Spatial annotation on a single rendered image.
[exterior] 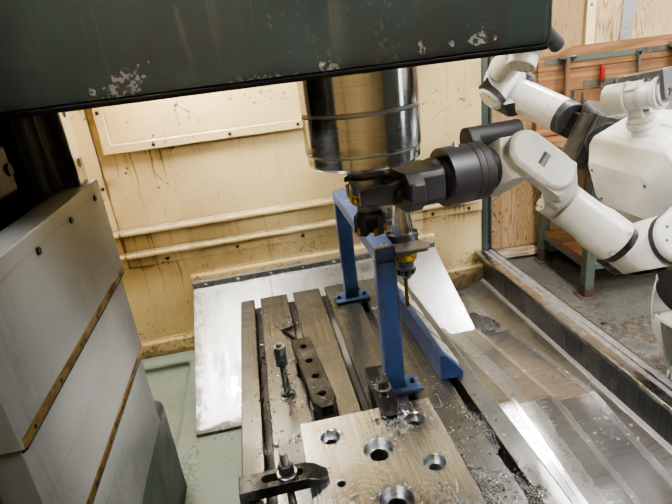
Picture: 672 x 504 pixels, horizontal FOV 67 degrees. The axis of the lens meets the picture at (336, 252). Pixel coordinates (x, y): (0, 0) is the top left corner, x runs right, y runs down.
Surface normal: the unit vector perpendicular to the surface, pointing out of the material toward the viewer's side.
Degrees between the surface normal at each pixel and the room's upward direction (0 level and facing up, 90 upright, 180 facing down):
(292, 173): 90
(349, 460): 0
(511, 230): 90
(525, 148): 59
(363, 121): 90
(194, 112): 90
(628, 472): 8
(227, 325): 24
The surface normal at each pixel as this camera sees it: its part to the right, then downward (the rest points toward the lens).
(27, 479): 0.18, 0.35
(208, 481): -0.11, -0.92
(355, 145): -0.16, 0.38
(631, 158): -0.95, -0.19
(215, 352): -0.04, -0.69
